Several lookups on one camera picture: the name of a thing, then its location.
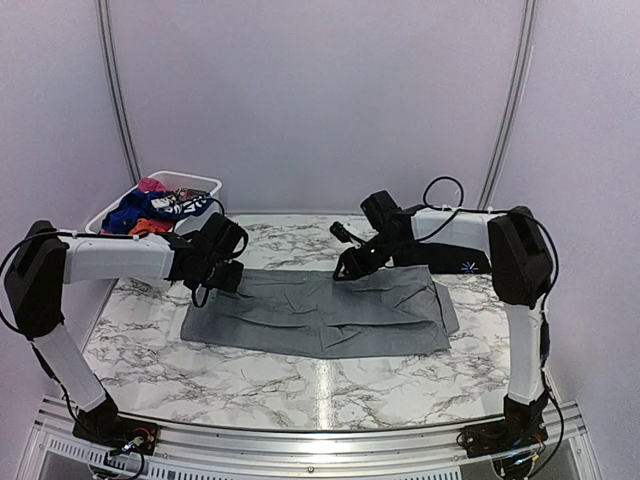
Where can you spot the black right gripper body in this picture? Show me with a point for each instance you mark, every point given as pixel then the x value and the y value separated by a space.
pixel 374 259

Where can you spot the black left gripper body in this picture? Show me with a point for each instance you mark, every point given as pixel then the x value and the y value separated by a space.
pixel 215 277

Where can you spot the black trousers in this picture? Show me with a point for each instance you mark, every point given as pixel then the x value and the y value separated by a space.
pixel 443 259

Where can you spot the grey garment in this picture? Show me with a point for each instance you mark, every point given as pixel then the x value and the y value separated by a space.
pixel 392 312

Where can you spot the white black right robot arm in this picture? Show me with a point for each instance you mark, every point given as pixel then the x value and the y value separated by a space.
pixel 522 274

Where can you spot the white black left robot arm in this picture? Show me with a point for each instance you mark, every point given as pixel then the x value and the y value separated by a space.
pixel 38 267

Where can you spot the white plastic laundry basket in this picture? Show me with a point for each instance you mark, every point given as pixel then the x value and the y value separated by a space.
pixel 172 180

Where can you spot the blue white printed garment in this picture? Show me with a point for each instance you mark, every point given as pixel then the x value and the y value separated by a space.
pixel 174 206

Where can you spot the orange garment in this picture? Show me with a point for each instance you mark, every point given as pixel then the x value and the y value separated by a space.
pixel 145 226

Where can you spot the royal blue garment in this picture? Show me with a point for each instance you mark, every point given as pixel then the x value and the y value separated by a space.
pixel 132 207

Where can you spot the pink garment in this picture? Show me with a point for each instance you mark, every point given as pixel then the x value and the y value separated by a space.
pixel 151 185

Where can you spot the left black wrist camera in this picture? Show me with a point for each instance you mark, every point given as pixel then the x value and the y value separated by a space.
pixel 221 239

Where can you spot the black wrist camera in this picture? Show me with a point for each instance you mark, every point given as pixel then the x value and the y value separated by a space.
pixel 379 208
pixel 221 239

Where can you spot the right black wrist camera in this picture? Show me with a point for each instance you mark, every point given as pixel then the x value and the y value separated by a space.
pixel 379 208

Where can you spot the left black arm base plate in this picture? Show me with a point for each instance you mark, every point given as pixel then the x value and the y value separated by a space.
pixel 127 435

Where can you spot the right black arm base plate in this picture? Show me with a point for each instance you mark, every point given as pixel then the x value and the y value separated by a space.
pixel 494 438

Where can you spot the right aluminium frame post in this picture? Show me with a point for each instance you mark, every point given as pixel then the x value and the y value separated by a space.
pixel 515 92

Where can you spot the aluminium frame post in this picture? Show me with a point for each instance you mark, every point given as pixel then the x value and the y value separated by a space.
pixel 108 47
pixel 515 92

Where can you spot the aluminium front rail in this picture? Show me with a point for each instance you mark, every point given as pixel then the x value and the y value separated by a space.
pixel 192 451

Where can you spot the left aluminium frame post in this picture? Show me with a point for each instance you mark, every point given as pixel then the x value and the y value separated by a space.
pixel 108 47

